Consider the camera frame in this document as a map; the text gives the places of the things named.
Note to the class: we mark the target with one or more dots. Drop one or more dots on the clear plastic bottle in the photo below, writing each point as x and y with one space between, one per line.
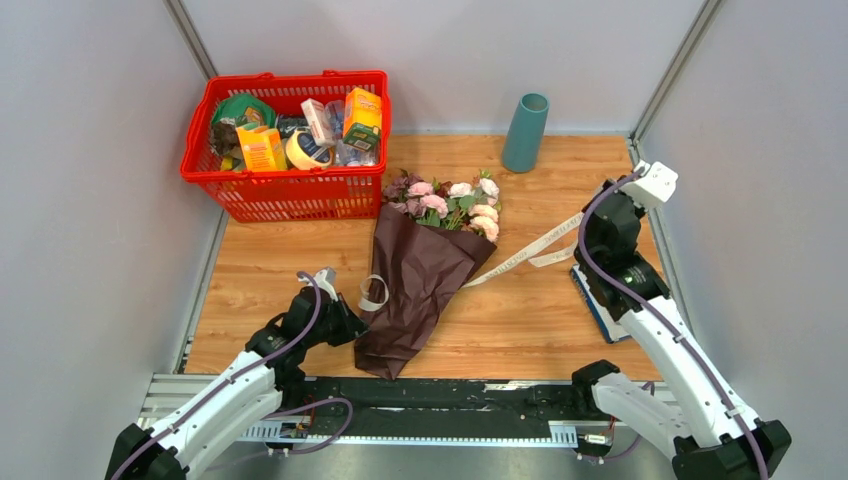
346 155

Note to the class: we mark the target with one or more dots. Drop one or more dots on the orange green box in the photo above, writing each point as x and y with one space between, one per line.
362 125

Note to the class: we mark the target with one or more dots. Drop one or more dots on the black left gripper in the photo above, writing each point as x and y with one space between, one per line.
351 325

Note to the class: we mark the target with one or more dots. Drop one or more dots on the white printed ribbon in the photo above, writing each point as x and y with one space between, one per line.
530 253

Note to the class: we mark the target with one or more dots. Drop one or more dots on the white small box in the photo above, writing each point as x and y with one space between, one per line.
318 122

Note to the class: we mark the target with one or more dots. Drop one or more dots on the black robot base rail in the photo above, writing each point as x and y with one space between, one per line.
435 412

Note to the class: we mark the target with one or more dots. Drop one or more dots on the red plastic shopping basket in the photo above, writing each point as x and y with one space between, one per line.
332 193

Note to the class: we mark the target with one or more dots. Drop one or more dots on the teal ceramic vase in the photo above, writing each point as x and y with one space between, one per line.
525 133

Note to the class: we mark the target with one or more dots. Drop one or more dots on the yellow tape roll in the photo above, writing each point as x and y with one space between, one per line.
304 153

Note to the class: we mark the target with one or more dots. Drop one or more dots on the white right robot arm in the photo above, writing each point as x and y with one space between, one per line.
710 432

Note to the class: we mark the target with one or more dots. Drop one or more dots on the orange juice carton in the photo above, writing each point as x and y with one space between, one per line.
262 148

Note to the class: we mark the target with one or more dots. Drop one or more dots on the green snack bag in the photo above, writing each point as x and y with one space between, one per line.
244 108

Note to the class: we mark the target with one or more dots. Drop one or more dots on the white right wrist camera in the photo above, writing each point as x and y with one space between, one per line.
654 185

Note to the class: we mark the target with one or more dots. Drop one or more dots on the blue razor blister package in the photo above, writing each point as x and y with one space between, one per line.
611 332

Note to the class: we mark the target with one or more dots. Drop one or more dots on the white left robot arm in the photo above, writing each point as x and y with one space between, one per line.
183 444

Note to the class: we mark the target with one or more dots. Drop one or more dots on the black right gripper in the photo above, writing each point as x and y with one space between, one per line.
638 209

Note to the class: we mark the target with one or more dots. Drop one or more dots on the pink flower bouquet brown wrap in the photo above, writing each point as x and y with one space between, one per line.
430 239

